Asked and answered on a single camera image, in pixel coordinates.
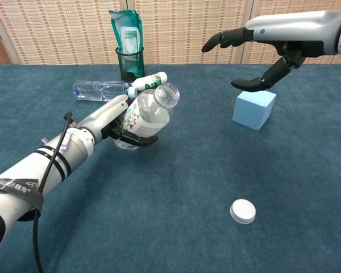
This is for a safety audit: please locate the woven bamboo folding screen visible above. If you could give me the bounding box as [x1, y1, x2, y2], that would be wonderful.
[0, 0, 341, 67]

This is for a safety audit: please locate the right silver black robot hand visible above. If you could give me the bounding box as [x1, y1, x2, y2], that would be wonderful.
[201, 10, 341, 93]

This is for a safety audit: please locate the blue table cloth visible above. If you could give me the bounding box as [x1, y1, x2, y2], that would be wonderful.
[0, 64, 341, 273]

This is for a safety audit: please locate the small white green-label bottle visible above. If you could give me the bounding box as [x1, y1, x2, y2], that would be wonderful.
[132, 71, 168, 92]

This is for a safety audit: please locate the black mesh pen holder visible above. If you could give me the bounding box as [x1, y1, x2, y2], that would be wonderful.
[115, 45, 145, 83]

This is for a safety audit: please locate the light blue foam cube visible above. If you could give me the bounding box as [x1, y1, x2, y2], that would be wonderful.
[232, 90, 277, 131]

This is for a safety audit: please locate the black printed velcro strap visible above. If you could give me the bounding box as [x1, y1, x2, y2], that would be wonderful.
[0, 178, 45, 218]

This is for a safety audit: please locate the white bottle cap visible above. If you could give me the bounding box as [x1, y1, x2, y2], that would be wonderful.
[230, 198, 257, 225]

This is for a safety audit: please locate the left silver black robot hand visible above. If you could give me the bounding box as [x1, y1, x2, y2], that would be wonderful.
[78, 94, 159, 148]

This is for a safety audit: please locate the clear empty water bottle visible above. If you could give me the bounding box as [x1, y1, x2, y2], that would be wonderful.
[73, 80, 139, 102]

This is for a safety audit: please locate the green wet wipes pack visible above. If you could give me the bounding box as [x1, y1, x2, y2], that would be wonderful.
[108, 9, 144, 79]

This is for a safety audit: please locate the transparent labelled plastic bottle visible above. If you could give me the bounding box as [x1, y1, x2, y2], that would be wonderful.
[113, 82, 181, 151]

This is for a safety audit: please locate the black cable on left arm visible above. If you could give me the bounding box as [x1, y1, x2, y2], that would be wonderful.
[32, 112, 74, 273]

